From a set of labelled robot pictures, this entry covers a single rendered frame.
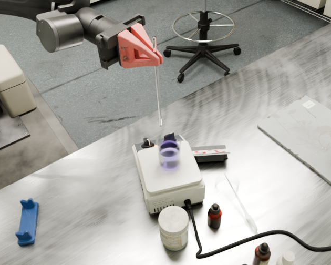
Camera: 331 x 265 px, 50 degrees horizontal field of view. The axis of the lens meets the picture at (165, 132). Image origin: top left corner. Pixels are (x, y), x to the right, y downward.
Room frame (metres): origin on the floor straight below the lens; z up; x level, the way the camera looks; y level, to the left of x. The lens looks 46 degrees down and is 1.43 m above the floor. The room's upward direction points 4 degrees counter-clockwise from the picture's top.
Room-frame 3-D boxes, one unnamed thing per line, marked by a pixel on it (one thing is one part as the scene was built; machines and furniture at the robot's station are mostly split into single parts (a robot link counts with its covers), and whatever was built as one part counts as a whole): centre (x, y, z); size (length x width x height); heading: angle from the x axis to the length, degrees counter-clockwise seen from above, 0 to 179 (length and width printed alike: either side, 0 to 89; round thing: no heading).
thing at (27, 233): (0.42, 0.32, 0.77); 0.10 x 0.03 x 0.04; 6
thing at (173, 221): (0.36, 0.00, 0.79); 0.06 x 0.06 x 0.08
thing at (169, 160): (0.49, -0.01, 0.87); 0.06 x 0.05 x 0.08; 157
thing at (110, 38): (0.51, 0.04, 1.10); 0.09 x 0.07 x 0.07; 44
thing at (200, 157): (0.57, -0.11, 0.77); 0.09 x 0.06 x 0.04; 89
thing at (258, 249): (0.29, -0.17, 0.79); 0.03 x 0.03 x 0.08
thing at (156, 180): (0.48, 0.00, 0.83); 0.12 x 0.12 x 0.01; 11
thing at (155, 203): (0.51, 0.00, 0.79); 0.22 x 0.13 x 0.08; 11
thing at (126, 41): (0.53, 0.02, 1.10); 0.09 x 0.07 x 0.07; 43
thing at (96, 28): (0.57, 0.08, 1.10); 0.10 x 0.07 x 0.07; 134
